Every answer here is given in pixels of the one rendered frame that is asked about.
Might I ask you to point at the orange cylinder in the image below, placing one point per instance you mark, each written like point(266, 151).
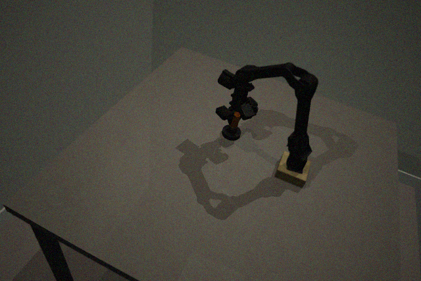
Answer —
point(235, 120)

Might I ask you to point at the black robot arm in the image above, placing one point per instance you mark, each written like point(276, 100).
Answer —
point(298, 142)

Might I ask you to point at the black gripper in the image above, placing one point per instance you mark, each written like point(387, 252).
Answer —
point(228, 113)

